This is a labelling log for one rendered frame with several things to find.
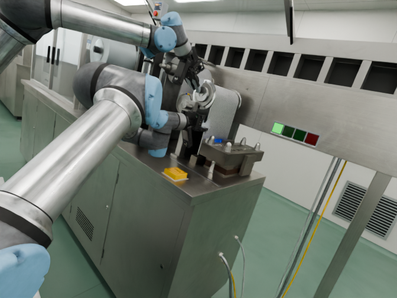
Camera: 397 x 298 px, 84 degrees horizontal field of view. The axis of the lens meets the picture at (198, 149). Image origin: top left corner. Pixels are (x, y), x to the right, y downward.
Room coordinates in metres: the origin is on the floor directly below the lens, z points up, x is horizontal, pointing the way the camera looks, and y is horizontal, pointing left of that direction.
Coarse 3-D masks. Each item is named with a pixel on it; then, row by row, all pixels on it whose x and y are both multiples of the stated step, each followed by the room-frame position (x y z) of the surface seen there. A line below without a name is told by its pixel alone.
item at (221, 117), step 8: (216, 112) 1.15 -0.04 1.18; (224, 112) 1.21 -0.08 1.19; (232, 112) 1.27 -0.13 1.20; (216, 120) 1.17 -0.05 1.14; (224, 120) 1.23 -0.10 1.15; (232, 120) 1.29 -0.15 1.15; (216, 128) 1.18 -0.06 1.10; (224, 128) 1.25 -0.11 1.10; (208, 136) 1.14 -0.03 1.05; (216, 136) 1.20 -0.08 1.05; (224, 136) 1.27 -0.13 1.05
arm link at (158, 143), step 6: (144, 132) 0.87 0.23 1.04; (150, 132) 0.88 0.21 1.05; (156, 132) 0.85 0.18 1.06; (144, 138) 0.86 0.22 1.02; (150, 138) 0.86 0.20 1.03; (156, 138) 0.85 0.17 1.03; (162, 138) 0.86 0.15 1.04; (168, 138) 0.88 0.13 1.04; (144, 144) 0.86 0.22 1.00; (150, 144) 0.86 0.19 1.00; (156, 144) 0.85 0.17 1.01; (162, 144) 0.86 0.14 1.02; (150, 150) 0.86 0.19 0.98; (156, 150) 0.85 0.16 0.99; (162, 150) 0.86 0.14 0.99; (156, 156) 0.85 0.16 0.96; (162, 156) 0.87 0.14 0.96
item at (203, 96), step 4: (204, 88) 1.12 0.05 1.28; (200, 92) 1.13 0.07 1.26; (204, 92) 1.11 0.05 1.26; (208, 92) 1.11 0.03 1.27; (196, 96) 1.14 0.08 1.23; (200, 96) 1.13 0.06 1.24; (204, 96) 1.11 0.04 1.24; (208, 96) 1.11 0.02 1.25; (200, 100) 1.12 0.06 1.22; (204, 100) 1.11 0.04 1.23
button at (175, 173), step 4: (168, 168) 0.86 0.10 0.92; (172, 168) 0.87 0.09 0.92; (176, 168) 0.89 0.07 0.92; (164, 172) 0.85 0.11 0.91; (168, 172) 0.84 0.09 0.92; (172, 172) 0.83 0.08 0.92; (176, 172) 0.84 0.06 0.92; (180, 172) 0.85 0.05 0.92; (184, 172) 0.87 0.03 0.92; (172, 176) 0.82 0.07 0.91; (176, 176) 0.81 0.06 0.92; (180, 176) 0.83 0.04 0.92; (184, 176) 0.85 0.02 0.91
